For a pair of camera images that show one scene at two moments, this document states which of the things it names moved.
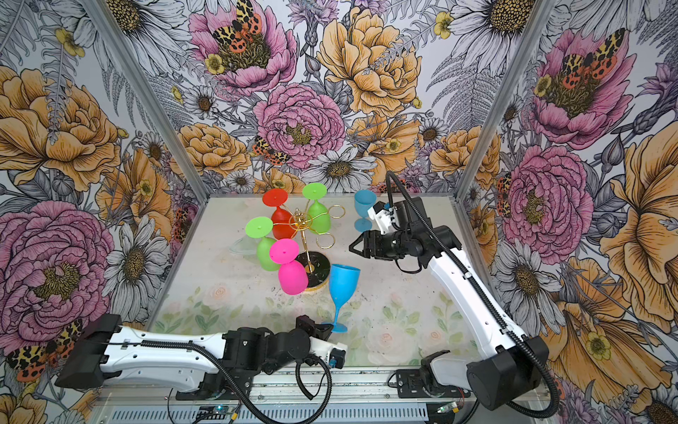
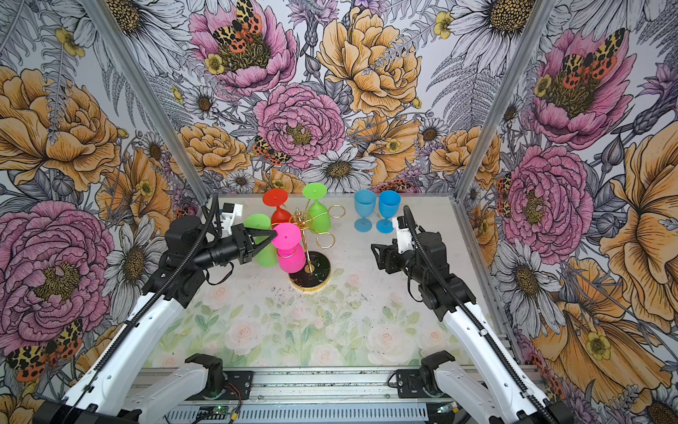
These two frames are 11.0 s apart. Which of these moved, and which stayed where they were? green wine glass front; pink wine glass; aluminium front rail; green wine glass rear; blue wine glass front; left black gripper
Moved: left black gripper; pink wine glass
Stayed: green wine glass rear; aluminium front rail; green wine glass front; blue wine glass front
